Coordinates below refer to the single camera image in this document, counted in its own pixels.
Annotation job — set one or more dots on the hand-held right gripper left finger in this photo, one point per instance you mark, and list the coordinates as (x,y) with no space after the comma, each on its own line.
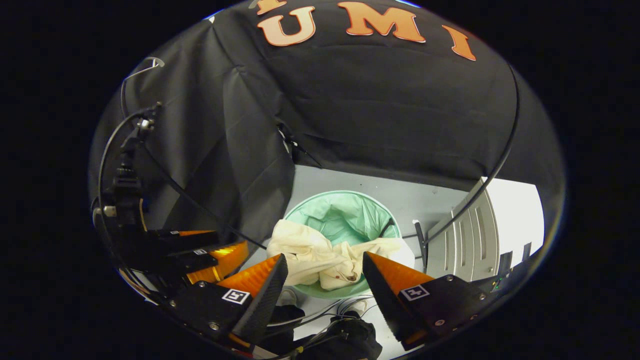
(260,300)

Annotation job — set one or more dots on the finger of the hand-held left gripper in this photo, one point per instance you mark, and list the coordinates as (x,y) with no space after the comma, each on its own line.
(185,239)
(220,260)

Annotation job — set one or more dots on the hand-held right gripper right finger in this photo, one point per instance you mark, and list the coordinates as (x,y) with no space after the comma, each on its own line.
(387,300)

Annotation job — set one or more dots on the cream collared shirt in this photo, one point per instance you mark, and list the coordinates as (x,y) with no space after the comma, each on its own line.
(310,255)

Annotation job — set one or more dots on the green laundry hamper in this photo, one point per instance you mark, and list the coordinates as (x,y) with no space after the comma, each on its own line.
(345,215)

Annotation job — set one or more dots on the empty white hanger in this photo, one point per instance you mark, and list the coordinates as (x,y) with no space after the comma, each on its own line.
(156,61)

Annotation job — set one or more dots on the black clothes rack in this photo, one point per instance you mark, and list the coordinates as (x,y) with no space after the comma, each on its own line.
(515,125)

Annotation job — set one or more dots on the white ribbed cabinet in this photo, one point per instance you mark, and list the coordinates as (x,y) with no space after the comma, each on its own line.
(465,240)

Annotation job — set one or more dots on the black backdrop cloth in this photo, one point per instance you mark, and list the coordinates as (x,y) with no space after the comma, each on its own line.
(375,110)

